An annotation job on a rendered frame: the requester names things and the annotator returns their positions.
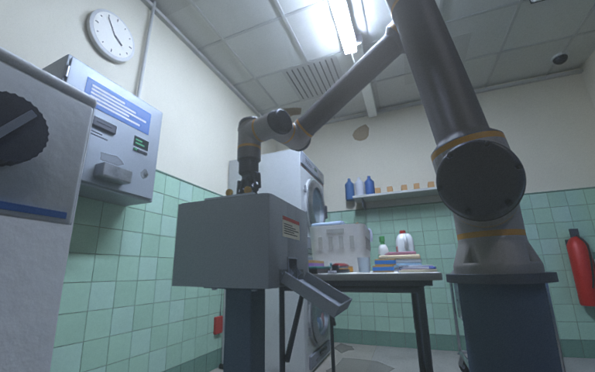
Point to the grey table with black legs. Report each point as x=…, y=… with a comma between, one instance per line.
x=386, y=277

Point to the dark blue vendor post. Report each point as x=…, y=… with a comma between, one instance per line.
x=244, y=330

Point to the grey folded towel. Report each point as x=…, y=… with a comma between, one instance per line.
x=418, y=268

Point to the dark ceiling smoke detector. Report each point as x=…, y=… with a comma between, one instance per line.
x=559, y=58

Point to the white jug with red cap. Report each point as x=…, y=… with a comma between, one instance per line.
x=405, y=242

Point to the white wall clock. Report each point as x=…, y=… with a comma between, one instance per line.
x=110, y=36

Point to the red and white warning label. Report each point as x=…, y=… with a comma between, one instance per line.
x=291, y=228

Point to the grey wall change machine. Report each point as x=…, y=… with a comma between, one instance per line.
x=116, y=139

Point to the red wall box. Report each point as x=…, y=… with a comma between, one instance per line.
x=218, y=325

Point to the grey wall pipe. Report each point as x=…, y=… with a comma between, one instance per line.
x=145, y=46

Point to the coloured cloth stack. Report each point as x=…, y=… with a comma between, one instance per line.
x=318, y=267

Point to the blue detergent bottle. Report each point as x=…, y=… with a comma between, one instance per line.
x=349, y=190
x=369, y=185

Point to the white detergent bottle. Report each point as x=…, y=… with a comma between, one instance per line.
x=359, y=187

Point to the white stacked washer dryer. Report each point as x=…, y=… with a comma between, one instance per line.
x=290, y=176

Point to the grey washing machine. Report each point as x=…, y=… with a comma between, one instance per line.
x=42, y=232

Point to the grey vendor delivery chute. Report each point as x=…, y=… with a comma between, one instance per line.
x=318, y=293

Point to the red fire extinguisher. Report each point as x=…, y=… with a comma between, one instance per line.
x=581, y=269

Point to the fluorescent ceiling light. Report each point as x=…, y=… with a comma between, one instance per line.
x=344, y=25

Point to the grey wall shelf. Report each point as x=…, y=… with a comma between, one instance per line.
x=395, y=195

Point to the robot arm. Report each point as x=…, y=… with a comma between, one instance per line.
x=465, y=139

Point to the cream folded towel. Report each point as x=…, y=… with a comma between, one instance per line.
x=399, y=256

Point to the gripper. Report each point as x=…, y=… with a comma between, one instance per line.
x=249, y=166

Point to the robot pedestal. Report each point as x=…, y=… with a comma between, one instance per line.
x=509, y=325

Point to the grey coin vendor body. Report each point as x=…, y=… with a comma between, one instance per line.
x=232, y=242

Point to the white bottle with green cap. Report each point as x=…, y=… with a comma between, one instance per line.
x=383, y=247

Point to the white laundry basket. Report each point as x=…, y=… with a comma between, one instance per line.
x=339, y=244

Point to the white cup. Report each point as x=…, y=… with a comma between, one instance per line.
x=363, y=264

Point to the black ribbed dial knob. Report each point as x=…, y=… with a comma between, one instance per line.
x=18, y=130

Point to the ceiling air vent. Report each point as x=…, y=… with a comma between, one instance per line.
x=316, y=76

